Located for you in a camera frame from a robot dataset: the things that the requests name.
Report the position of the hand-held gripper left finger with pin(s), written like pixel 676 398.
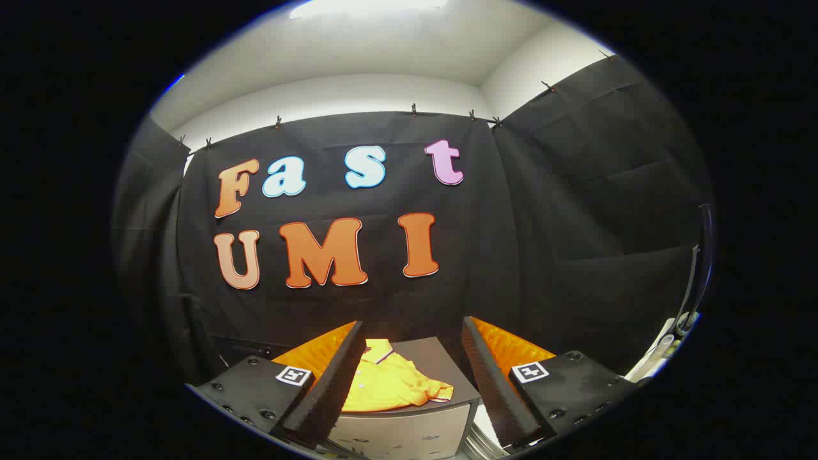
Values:
pixel 339 377

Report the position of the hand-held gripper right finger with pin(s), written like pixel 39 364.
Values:
pixel 489 377

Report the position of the yellow polo shirt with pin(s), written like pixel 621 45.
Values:
pixel 390 383

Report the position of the dark gray cabinet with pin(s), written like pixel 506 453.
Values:
pixel 441 364

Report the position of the silver ribbed object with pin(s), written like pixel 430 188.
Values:
pixel 486 434

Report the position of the white plastic object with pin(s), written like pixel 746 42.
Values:
pixel 655 358

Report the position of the row of black cloth clips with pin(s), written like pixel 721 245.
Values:
pixel 414 110

